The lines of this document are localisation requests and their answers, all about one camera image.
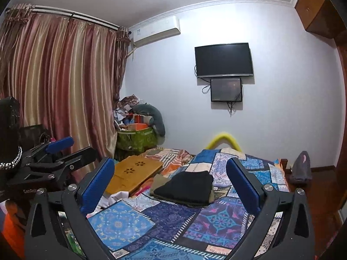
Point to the black pants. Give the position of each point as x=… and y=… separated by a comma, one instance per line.
x=187, y=187

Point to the person's left forearm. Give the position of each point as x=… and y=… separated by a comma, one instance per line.
x=10, y=222

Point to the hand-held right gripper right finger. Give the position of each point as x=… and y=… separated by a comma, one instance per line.
x=242, y=187

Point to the white cloth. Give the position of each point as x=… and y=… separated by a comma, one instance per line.
x=116, y=196

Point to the pile of papers and boxes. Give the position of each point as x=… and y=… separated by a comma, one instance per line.
x=127, y=105

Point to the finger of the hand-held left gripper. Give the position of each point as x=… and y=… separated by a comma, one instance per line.
x=78, y=158
x=61, y=144

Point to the green storage box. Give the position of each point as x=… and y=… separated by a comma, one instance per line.
x=135, y=140

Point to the blue patchwork quilt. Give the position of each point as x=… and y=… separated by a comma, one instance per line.
x=162, y=222

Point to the grey plush pillow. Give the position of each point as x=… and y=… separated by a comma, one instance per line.
x=157, y=119

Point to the wooden wall cabinet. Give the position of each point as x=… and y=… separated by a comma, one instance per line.
x=317, y=13

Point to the small wall monitor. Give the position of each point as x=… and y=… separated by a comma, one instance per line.
x=226, y=89

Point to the striped pink curtain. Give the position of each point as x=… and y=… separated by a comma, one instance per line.
x=54, y=73

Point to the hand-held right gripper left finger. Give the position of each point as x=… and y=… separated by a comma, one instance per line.
x=99, y=187

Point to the yellow foam arch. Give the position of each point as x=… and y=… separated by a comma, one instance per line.
x=223, y=136

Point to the wooden lap table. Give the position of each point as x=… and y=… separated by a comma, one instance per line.
x=132, y=173

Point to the white air conditioner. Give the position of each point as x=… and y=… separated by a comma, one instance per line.
x=154, y=31

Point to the curtain rod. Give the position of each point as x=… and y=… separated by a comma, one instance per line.
x=81, y=17

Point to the orange striped blanket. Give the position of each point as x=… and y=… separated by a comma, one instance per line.
x=173, y=158

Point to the black wall television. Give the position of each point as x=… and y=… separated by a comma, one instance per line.
x=223, y=59

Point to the olive pants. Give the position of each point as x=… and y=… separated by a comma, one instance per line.
x=160, y=181

